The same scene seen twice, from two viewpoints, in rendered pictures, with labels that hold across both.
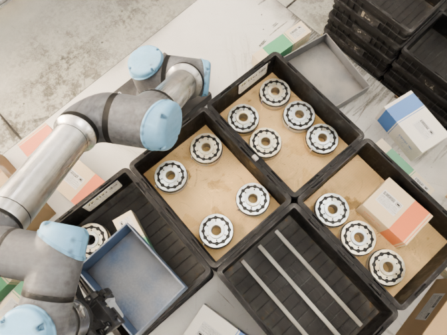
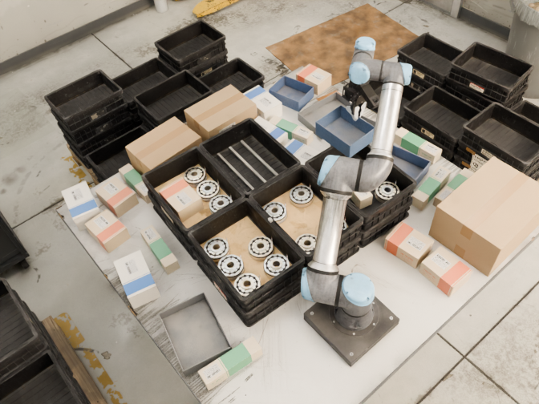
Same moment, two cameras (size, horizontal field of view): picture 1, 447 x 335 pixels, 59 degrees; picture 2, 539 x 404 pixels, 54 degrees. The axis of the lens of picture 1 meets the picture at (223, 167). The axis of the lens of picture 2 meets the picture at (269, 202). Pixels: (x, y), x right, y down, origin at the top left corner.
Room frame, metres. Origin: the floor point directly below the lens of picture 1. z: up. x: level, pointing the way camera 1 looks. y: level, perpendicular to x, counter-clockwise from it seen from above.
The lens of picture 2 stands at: (1.67, 0.02, 2.63)
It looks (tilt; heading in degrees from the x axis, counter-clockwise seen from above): 51 degrees down; 185
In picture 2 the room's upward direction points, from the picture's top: 6 degrees counter-clockwise
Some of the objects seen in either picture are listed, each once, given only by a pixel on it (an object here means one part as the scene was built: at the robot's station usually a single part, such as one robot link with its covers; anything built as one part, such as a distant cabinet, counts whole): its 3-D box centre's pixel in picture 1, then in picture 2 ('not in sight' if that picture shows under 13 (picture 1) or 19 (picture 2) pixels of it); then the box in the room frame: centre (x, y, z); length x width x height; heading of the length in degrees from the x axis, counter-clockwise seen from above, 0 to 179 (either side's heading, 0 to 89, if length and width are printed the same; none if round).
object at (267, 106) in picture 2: not in sight; (261, 105); (-0.55, -0.16, 0.75); 0.20 x 0.12 x 0.09; 39
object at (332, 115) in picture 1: (281, 127); (246, 254); (0.50, -0.19, 0.87); 0.40 x 0.30 x 0.11; 37
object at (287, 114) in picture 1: (298, 115); (230, 265); (0.54, -0.26, 0.86); 0.10 x 0.10 x 0.01
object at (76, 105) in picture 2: not in sight; (94, 120); (-0.91, -1.29, 0.37); 0.40 x 0.30 x 0.45; 131
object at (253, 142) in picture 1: (265, 142); (260, 246); (0.45, -0.14, 0.86); 0.10 x 0.10 x 0.01
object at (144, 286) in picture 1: (133, 278); (345, 131); (0.05, 0.22, 1.10); 0.20 x 0.15 x 0.07; 41
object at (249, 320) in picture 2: not in sight; (249, 268); (0.50, -0.19, 0.76); 0.40 x 0.30 x 0.12; 37
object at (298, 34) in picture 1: (281, 47); (231, 362); (0.89, -0.25, 0.73); 0.24 x 0.06 x 0.06; 125
